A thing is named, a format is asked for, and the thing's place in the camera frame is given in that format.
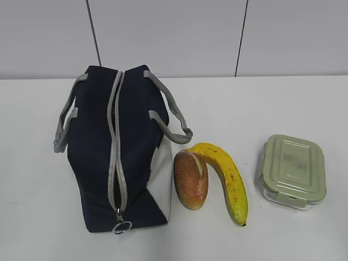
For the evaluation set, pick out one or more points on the navy blue lunch bag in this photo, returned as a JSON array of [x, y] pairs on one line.
[[117, 128]]

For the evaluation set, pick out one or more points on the brown bread roll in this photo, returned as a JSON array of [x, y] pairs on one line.
[[191, 179]]

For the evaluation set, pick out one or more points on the yellow banana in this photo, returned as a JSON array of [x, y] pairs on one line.
[[230, 177]]

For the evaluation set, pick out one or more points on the green lidded glass container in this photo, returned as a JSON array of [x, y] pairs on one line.
[[292, 172]]

